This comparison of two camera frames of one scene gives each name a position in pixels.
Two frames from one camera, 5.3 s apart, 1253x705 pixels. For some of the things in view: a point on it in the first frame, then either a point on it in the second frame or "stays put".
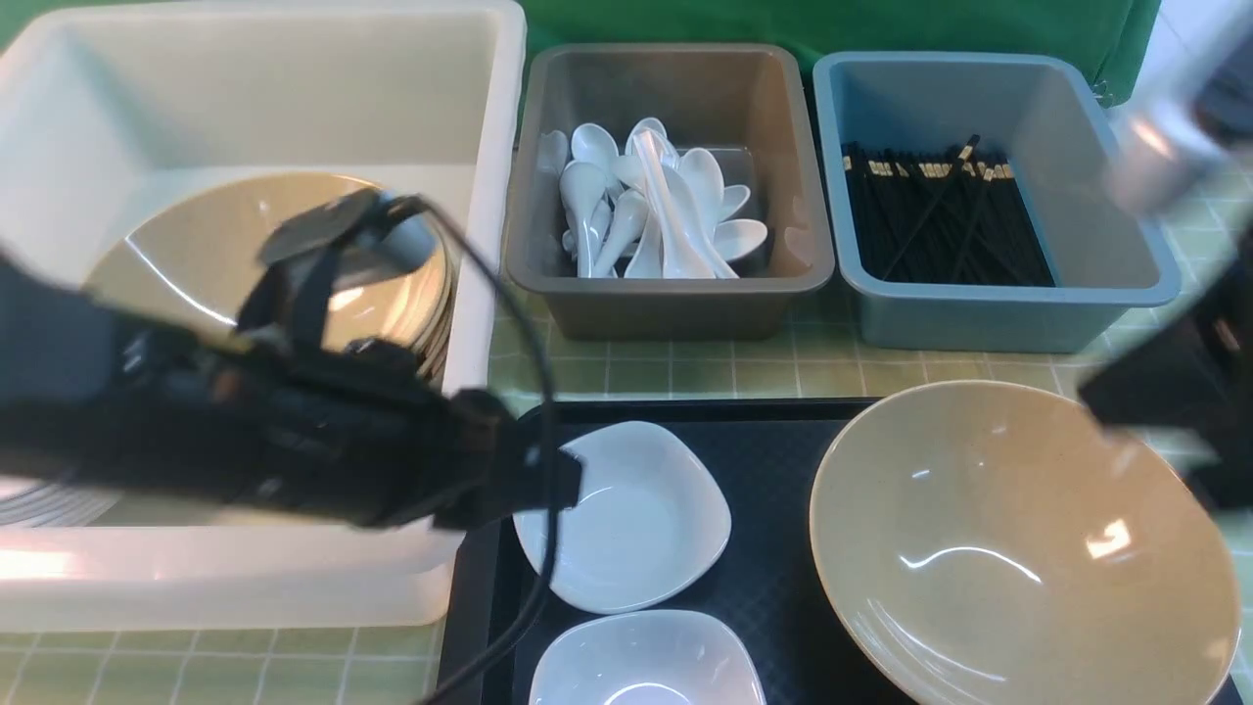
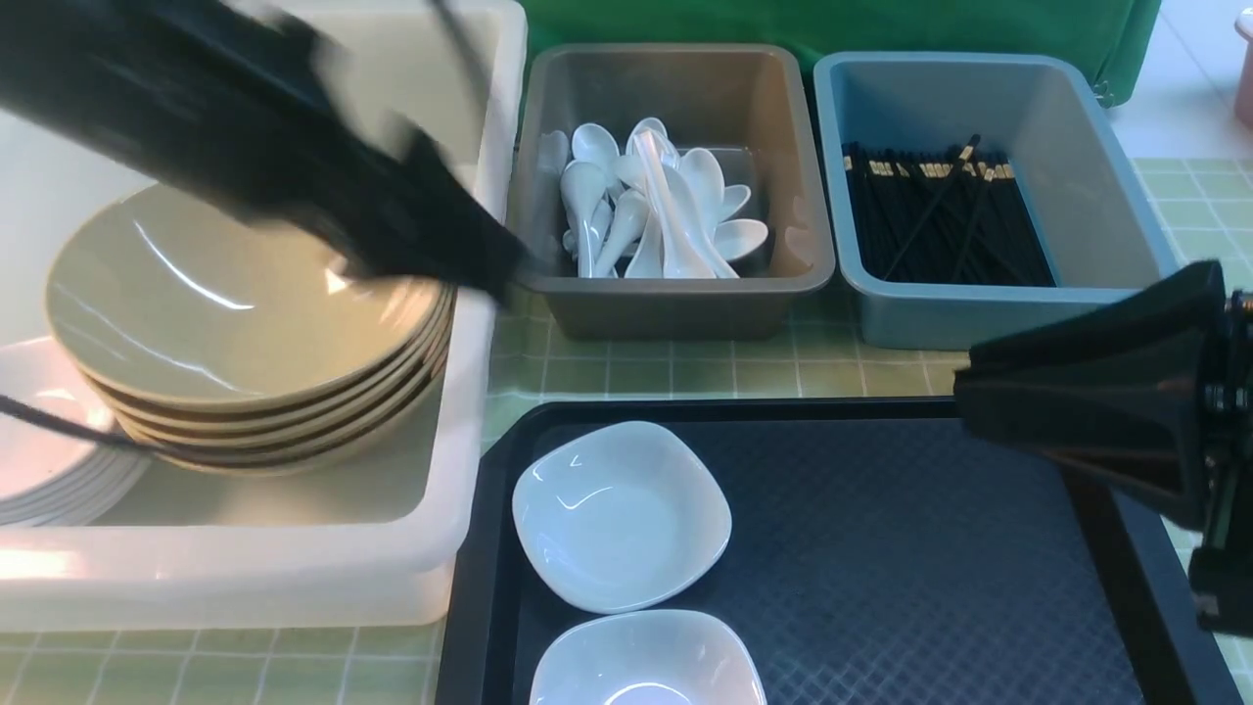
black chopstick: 968,150 stays put
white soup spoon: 687,248 stays put
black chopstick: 988,175 stays put
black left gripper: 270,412 -> 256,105
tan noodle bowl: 995,543 -> 173,290
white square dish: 651,514 stays put
